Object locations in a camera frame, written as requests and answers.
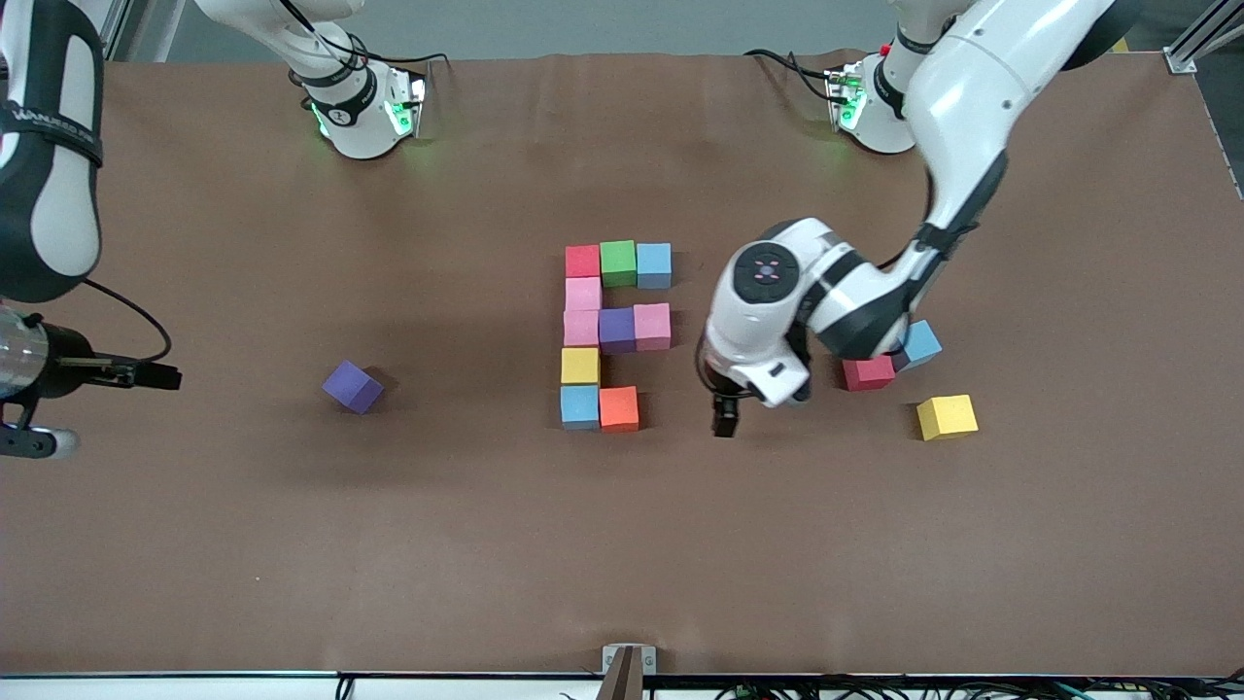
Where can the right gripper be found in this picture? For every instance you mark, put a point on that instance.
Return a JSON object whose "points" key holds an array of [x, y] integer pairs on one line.
{"points": [[60, 361]]}

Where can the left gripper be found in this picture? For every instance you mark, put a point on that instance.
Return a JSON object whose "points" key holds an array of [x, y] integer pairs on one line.
{"points": [[725, 416]]}

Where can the orange foam cube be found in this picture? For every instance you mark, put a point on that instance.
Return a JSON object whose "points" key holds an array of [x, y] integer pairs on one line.
{"points": [[619, 408]]}

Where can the mauve pink foam cube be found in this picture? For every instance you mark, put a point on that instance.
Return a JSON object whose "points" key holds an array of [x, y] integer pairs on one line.
{"points": [[652, 325]]}

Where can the purple foam cube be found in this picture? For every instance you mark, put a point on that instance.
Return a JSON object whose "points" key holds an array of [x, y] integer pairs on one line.
{"points": [[617, 329], [351, 385]]}

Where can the light blue foam cube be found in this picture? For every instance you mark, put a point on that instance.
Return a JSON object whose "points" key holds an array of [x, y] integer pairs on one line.
{"points": [[923, 345], [579, 406], [654, 264]]}

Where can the yellow foam cube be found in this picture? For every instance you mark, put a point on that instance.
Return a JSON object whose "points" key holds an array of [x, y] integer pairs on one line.
{"points": [[947, 416], [580, 366]]}

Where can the green foam cube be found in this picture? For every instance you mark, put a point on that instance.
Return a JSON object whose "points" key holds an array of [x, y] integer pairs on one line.
{"points": [[618, 262]]}

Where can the red foam cube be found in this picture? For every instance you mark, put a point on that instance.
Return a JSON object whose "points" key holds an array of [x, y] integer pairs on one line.
{"points": [[870, 372], [583, 261]]}

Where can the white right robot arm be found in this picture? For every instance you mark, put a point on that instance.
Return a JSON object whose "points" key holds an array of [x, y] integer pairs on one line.
{"points": [[58, 146]]}

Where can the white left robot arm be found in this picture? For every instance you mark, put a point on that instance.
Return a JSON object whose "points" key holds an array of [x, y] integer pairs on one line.
{"points": [[972, 97]]}

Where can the brown table cover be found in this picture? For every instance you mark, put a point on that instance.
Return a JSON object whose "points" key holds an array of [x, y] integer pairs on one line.
{"points": [[622, 544]]}

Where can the aluminium frame strut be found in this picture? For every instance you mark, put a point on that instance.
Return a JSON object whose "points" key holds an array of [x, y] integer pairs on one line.
{"points": [[119, 24]]}

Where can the aluminium frame post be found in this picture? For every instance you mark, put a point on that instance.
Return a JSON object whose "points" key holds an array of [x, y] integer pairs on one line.
{"points": [[1181, 60]]}

